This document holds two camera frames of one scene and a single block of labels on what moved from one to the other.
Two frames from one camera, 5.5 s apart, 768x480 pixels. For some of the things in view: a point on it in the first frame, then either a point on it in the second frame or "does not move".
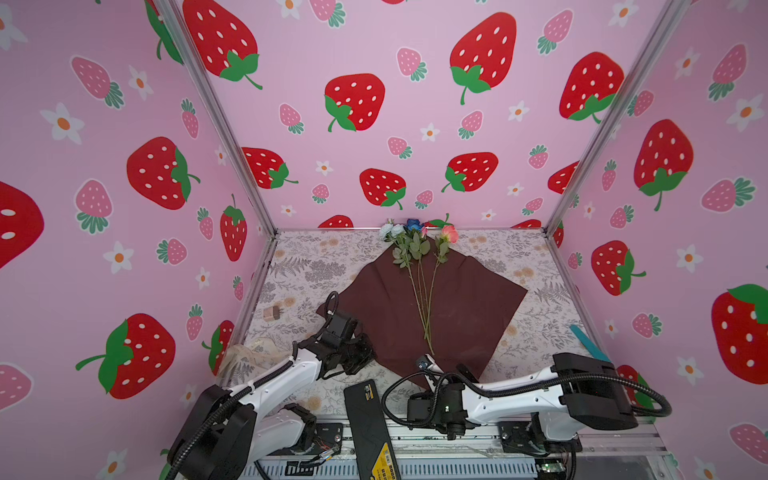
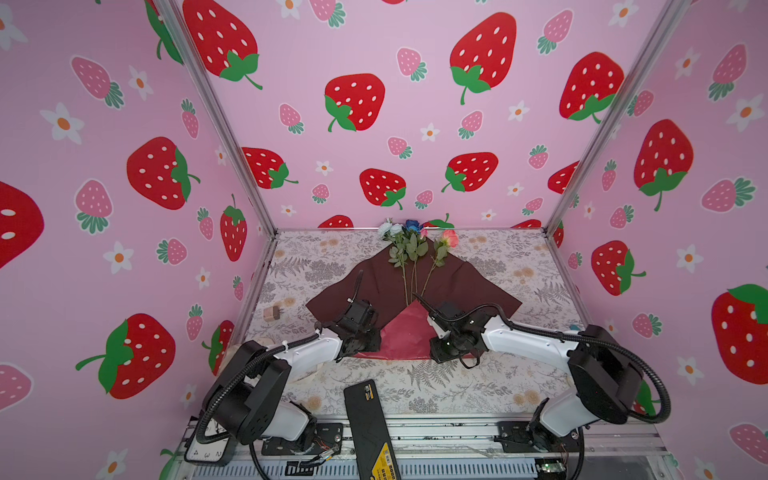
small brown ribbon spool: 271,313 does not move
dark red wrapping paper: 422,297 does not move
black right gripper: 420,395 → 437,354
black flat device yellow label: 373,447 does not move
